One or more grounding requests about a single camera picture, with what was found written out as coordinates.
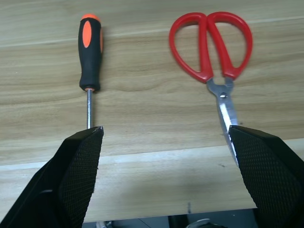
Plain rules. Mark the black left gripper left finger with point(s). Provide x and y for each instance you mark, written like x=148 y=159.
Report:
x=71 y=178

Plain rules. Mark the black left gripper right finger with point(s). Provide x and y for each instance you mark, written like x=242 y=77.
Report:
x=268 y=178

